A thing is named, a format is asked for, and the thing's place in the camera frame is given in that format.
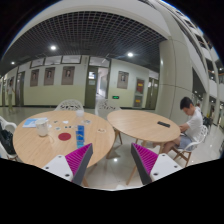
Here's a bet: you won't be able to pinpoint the black phone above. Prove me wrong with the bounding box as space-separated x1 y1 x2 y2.
157 120 172 129

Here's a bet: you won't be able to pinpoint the white chair with wooden legs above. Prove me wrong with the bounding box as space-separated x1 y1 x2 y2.
173 124 209 168

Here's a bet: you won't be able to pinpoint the light blue booklet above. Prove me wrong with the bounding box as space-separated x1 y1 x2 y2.
22 117 49 129

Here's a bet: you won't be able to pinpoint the person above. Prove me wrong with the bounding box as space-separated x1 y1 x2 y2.
5 78 17 114
162 96 204 155

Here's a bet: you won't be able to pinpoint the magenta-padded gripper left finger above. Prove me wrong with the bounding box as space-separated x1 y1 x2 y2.
41 142 95 187

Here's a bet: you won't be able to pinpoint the round wooden table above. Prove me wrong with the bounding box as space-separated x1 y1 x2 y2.
106 109 182 186

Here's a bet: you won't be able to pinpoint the flat round red coaster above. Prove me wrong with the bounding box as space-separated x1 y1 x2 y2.
57 132 72 142

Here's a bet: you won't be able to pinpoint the round ceiling lights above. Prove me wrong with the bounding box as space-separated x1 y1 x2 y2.
9 44 134 66

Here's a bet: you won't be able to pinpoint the black bag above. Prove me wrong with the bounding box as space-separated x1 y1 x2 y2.
0 129 17 156

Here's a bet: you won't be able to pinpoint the white mug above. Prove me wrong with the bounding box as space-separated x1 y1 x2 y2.
34 118 50 138

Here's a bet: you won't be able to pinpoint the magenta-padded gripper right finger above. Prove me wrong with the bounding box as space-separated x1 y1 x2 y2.
130 142 184 186

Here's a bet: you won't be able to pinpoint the framed wall portraits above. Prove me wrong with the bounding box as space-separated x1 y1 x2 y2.
29 65 130 90

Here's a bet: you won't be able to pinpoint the white perforated plastic chair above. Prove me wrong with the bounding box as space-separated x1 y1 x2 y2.
0 115 18 161
54 98 85 113
94 98 123 121

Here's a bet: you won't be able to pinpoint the clear bottle with blue label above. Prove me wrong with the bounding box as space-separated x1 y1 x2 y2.
75 109 86 150

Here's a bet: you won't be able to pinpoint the red yellow wall notice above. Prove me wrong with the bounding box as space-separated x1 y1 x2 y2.
133 95 143 108

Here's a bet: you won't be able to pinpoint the red wall poster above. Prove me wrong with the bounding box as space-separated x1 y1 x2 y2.
135 78 145 95

